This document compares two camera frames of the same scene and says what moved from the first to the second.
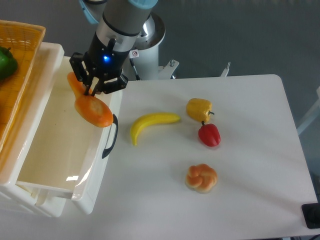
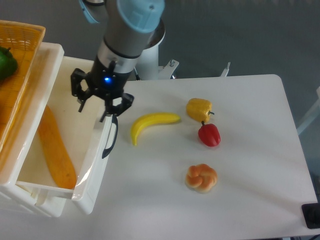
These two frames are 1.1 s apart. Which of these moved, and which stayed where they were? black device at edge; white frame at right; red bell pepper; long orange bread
Moved: long orange bread
Stayed: black device at edge; red bell pepper; white frame at right
